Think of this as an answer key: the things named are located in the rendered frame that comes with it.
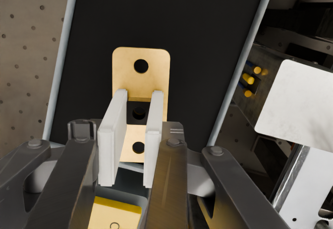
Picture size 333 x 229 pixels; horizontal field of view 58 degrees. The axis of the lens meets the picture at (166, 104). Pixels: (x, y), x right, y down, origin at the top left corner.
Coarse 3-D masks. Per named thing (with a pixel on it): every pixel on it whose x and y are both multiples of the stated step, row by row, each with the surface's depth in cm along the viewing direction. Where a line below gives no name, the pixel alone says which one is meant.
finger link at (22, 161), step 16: (32, 144) 12; (48, 144) 13; (0, 160) 11; (16, 160) 11; (32, 160) 11; (0, 176) 10; (16, 176) 10; (0, 192) 10; (16, 192) 10; (0, 208) 10; (16, 208) 11; (32, 208) 12; (0, 224) 10; (16, 224) 11
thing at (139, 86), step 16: (128, 48) 20; (144, 48) 20; (112, 64) 20; (128, 64) 20; (160, 64) 20; (112, 80) 20; (128, 80) 20; (144, 80) 20; (160, 80) 20; (112, 96) 21; (128, 96) 21; (144, 96) 21; (128, 112) 20; (144, 112) 21; (128, 128) 21; (144, 128) 21; (128, 144) 22; (128, 160) 22
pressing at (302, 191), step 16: (288, 160) 45; (304, 160) 44; (320, 160) 44; (288, 176) 45; (304, 176) 45; (320, 176) 45; (272, 192) 47; (288, 192) 46; (304, 192) 46; (320, 192) 46; (288, 208) 47; (304, 208) 47; (320, 208) 47; (288, 224) 48; (304, 224) 48
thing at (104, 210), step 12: (96, 204) 28; (108, 204) 28; (120, 204) 28; (96, 216) 28; (108, 216) 28; (120, 216) 28; (132, 216) 28; (96, 228) 28; (108, 228) 28; (120, 228) 28; (132, 228) 28
